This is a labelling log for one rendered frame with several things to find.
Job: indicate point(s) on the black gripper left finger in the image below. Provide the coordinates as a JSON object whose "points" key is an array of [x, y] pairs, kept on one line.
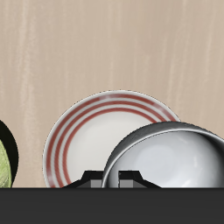
{"points": [[91, 177]]}

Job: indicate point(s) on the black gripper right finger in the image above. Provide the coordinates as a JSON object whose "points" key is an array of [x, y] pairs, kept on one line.
{"points": [[130, 177]]}

